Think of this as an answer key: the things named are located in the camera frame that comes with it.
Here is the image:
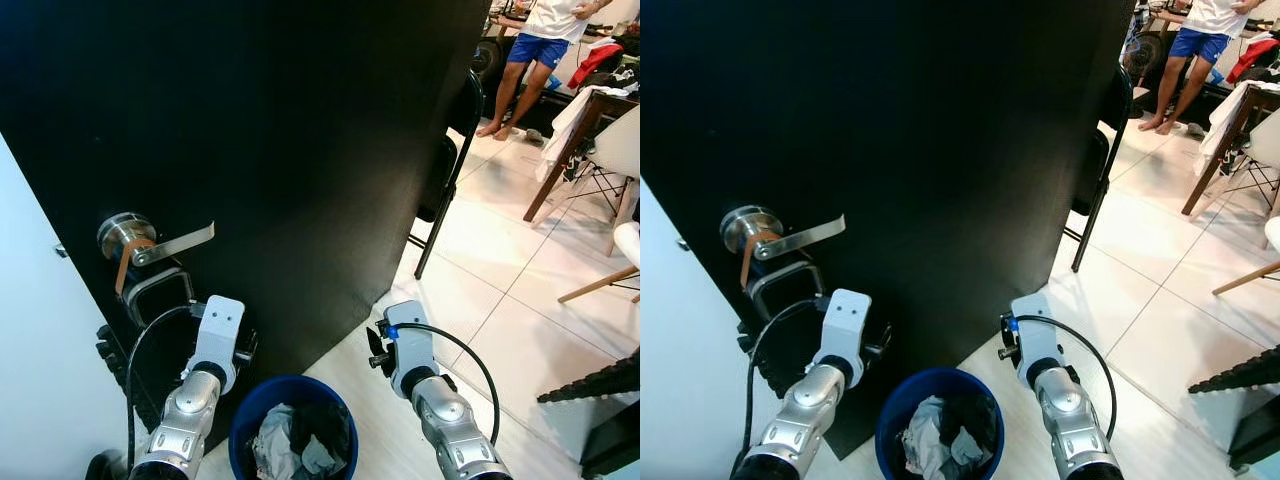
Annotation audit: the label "blue plastic bucket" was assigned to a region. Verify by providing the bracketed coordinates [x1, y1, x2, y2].
[228, 375, 359, 480]
[875, 367, 1006, 480]

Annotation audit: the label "crumpled grey white rubbish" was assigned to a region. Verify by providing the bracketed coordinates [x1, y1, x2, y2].
[250, 403, 346, 480]
[898, 395, 993, 480]

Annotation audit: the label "black folding chair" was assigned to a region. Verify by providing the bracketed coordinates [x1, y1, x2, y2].
[405, 68, 488, 281]
[1060, 65, 1136, 273]

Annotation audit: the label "white chair wooden legs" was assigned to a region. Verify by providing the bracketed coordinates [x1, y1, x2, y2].
[558, 220, 641, 306]
[1212, 215, 1280, 297]

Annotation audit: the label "white draped cloth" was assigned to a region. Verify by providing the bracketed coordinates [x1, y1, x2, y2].
[1195, 80, 1280, 179]
[535, 85, 631, 183]

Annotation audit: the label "black round fan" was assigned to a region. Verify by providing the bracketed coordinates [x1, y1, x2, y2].
[1125, 32, 1163, 79]
[470, 38, 506, 81]

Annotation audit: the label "white chair metal legs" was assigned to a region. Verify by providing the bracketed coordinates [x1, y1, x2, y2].
[1222, 105, 1280, 251]
[565, 105, 641, 256]

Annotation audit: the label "brown wooden table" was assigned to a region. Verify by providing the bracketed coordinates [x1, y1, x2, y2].
[1180, 80, 1280, 217]
[523, 85, 641, 223]

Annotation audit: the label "person in white shirt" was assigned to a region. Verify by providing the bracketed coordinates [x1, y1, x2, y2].
[1138, 0, 1261, 133]
[475, 0, 613, 141]

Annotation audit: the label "red cloth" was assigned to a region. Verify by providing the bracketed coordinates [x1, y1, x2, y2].
[568, 40, 626, 91]
[1225, 35, 1280, 86]

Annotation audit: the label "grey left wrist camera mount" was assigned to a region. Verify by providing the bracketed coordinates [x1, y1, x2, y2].
[190, 295, 246, 396]
[815, 288, 873, 391]

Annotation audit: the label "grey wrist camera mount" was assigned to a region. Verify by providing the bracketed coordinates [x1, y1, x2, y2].
[190, 295, 246, 396]
[815, 288, 873, 391]
[1008, 293, 1063, 391]
[380, 300, 438, 399]

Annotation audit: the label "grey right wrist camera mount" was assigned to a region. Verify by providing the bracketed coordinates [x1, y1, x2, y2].
[1008, 293, 1063, 391]
[380, 300, 438, 399]

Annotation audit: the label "black loop strap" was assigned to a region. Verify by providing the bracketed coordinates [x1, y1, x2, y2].
[120, 265, 196, 331]
[745, 260, 826, 326]

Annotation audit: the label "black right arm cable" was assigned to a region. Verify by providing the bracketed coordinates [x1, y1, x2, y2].
[1012, 313, 1119, 441]
[385, 320, 501, 446]

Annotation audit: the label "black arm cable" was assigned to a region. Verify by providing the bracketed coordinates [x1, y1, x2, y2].
[385, 320, 501, 446]
[124, 303, 201, 471]
[1012, 313, 1119, 441]
[742, 298, 823, 471]

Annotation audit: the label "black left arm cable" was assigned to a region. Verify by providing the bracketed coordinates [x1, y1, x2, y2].
[742, 298, 823, 471]
[124, 303, 201, 471]

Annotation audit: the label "brown strap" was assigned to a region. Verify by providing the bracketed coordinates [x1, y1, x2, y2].
[738, 232, 781, 291]
[113, 238, 156, 299]

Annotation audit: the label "silver door lever handle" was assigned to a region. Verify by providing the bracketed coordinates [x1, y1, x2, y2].
[720, 205, 847, 263]
[97, 212, 216, 269]

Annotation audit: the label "black door frame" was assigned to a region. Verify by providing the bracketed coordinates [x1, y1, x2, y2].
[580, 400, 641, 479]
[1228, 393, 1280, 471]

